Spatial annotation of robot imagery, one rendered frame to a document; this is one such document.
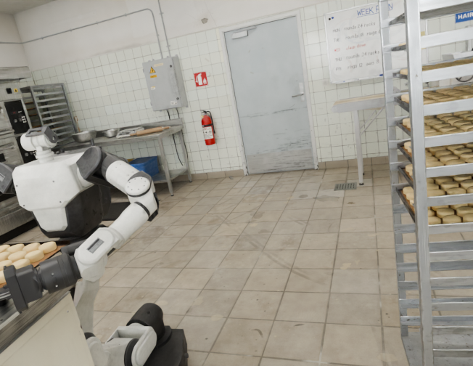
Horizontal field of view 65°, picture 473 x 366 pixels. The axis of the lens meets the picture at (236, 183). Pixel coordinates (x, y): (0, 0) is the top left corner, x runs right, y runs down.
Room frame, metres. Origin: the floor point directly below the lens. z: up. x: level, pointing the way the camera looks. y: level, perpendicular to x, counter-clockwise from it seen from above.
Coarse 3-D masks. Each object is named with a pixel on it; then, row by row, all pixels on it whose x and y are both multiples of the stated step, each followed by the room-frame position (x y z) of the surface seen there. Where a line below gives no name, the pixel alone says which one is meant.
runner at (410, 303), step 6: (402, 300) 1.44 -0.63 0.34; (408, 300) 1.43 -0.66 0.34; (414, 300) 1.42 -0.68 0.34; (432, 300) 1.40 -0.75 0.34; (438, 300) 1.40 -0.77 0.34; (444, 300) 1.39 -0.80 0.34; (450, 300) 1.38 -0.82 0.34; (456, 300) 1.38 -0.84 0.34; (462, 300) 1.37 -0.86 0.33; (468, 300) 1.37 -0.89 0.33; (402, 306) 1.42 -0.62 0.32; (408, 306) 1.41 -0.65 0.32; (414, 306) 1.41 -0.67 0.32
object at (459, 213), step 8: (408, 192) 1.33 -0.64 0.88; (408, 200) 1.30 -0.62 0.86; (432, 208) 1.18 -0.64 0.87; (440, 208) 1.14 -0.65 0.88; (448, 208) 1.13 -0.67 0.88; (456, 208) 1.12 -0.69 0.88; (464, 208) 1.10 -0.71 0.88; (472, 208) 1.09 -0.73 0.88; (432, 216) 1.09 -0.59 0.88; (440, 216) 1.11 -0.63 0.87; (448, 216) 1.07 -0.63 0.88; (456, 216) 1.06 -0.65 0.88; (464, 216) 1.05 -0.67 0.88; (472, 216) 1.04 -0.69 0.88
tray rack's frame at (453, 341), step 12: (408, 336) 1.43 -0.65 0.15; (420, 336) 1.42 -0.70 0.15; (444, 336) 1.39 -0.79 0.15; (456, 336) 1.38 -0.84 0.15; (468, 336) 1.37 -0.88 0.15; (408, 348) 1.36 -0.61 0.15; (420, 348) 1.35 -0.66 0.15; (444, 348) 1.33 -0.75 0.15; (456, 348) 1.31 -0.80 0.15; (468, 348) 1.30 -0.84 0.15; (408, 360) 1.30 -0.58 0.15; (420, 360) 1.28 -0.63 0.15; (444, 360) 1.26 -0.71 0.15; (456, 360) 1.25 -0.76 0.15; (468, 360) 1.24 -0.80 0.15
